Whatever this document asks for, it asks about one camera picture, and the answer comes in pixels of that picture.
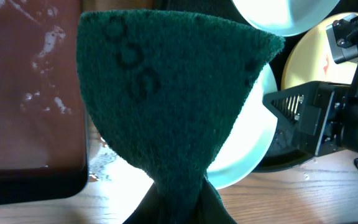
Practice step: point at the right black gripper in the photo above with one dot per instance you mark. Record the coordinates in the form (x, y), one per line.
(309, 106)

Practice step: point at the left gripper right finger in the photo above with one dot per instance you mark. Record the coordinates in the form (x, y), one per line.
(213, 210)

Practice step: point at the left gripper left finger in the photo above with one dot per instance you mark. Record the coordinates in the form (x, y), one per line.
(148, 210)

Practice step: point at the yellow plate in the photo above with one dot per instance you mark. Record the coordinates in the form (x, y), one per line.
(312, 60)

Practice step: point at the light blue plate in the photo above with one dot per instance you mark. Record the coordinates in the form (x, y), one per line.
(250, 138)
(284, 17)

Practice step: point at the green yellow scrub sponge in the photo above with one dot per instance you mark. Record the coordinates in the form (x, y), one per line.
(164, 89)

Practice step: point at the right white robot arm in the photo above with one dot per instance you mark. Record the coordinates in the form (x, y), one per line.
(341, 129)

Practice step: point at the dark red square tray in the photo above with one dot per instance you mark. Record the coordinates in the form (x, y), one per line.
(43, 122)

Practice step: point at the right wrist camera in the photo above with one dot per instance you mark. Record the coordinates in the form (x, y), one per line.
(342, 48)

